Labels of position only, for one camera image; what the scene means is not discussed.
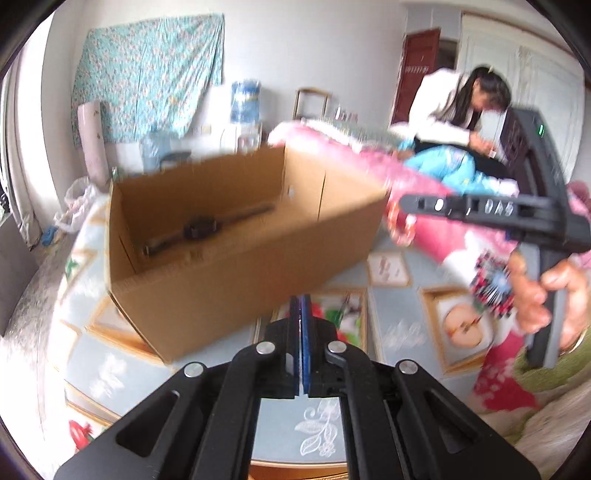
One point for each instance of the dark red wooden door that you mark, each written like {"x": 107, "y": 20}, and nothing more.
{"x": 415, "y": 60}

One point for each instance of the person's right hand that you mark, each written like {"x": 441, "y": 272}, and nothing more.
{"x": 577, "y": 300}

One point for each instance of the wooden chair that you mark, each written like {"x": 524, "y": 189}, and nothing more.
{"x": 298, "y": 104}

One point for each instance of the brown cardboard box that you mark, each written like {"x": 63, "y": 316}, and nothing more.
{"x": 231, "y": 300}

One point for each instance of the pink floral blanket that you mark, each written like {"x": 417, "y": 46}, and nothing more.
{"x": 434, "y": 244}

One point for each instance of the teal floral hanging cloth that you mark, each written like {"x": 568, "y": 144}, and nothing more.
{"x": 147, "y": 69}

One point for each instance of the clear empty water jug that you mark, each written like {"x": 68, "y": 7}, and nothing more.
{"x": 157, "y": 152}

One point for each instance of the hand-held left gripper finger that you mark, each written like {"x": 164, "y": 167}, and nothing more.
{"x": 296, "y": 350}
{"x": 305, "y": 350}

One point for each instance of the pink rolled mat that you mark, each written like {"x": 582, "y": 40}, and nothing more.
{"x": 92, "y": 143}

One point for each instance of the cream fluffy blanket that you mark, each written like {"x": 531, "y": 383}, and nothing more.
{"x": 549, "y": 438}

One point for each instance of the fruit-print tablecloth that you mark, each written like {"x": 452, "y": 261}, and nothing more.
{"x": 392, "y": 304}

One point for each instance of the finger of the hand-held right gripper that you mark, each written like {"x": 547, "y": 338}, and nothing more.
{"x": 429, "y": 205}

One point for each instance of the white wardrobe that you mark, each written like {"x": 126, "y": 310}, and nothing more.
{"x": 545, "y": 69}

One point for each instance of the black wristwatch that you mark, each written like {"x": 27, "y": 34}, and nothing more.
{"x": 199, "y": 229}

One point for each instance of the white lace cloth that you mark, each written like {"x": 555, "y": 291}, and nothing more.
{"x": 341, "y": 131}

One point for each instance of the white plastic bag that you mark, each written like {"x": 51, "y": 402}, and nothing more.
{"x": 76, "y": 203}

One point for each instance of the blue water jug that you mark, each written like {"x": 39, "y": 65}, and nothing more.
{"x": 244, "y": 101}

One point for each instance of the white wall socket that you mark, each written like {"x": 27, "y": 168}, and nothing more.
{"x": 202, "y": 130}

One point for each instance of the grey cabinet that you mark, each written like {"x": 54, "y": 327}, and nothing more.
{"x": 16, "y": 277}

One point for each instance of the white water dispenser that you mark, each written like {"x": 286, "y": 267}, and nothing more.
{"x": 235, "y": 137}

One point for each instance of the grey curtain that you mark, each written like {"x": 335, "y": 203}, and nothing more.
{"x": 18, "y": 161}

